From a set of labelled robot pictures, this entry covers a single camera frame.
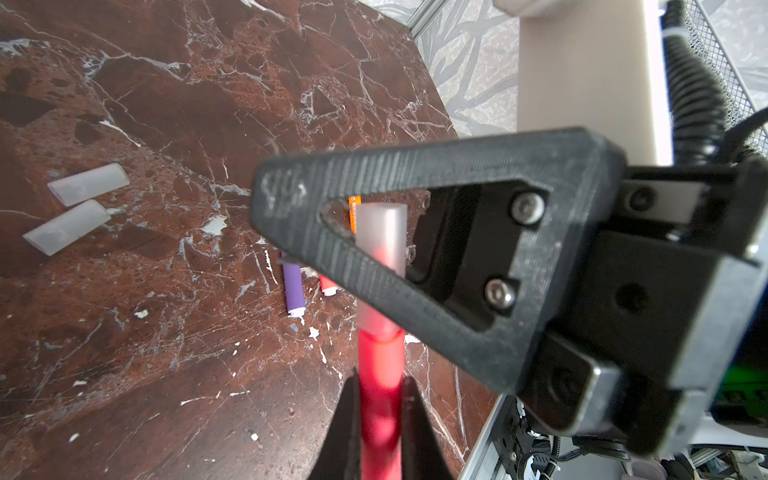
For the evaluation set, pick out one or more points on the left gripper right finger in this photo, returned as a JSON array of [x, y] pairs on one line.
[[421, 456]]

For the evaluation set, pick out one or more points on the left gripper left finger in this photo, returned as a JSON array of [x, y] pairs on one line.
[[340, 454]]

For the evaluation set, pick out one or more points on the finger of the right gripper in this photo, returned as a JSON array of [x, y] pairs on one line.
[[511, 218]]

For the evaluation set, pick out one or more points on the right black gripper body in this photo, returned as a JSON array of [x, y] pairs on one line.
[[671, 292]]

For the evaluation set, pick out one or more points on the red pink marker pen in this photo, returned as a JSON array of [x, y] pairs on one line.
[[328, 287]]

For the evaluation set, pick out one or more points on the purple marker pen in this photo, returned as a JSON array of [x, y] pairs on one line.
[[293, 287]]

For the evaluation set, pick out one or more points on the orange marker pen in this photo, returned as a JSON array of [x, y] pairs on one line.
[[353, 203]]

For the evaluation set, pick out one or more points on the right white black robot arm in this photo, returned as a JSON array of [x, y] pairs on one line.
[[696, 90]]

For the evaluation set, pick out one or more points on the clear pen cap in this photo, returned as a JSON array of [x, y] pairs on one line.
[[63, 230], [87, 185]]

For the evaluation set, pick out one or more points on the white wire mesh basket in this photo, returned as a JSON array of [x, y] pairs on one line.
[[730, 37]]

